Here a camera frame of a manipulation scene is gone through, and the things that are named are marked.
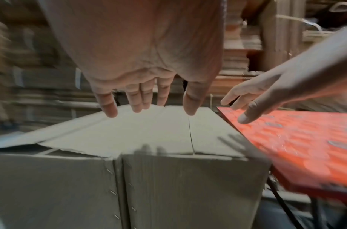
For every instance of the person's right hand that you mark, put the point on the person's right hand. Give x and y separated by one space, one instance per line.
292 76

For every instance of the person's left hand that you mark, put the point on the person's left hand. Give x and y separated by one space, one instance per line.
139 40

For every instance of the yellow-tied cardboard bundle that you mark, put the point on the yellow-tied cardboard bundle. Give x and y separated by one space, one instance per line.
281 40

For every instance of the wall of cardboard stacks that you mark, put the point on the wall of cardboard stacks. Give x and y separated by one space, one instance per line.
38 76

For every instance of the red patterned table cloth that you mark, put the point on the red patterned table cloth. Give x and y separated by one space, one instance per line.
309 143

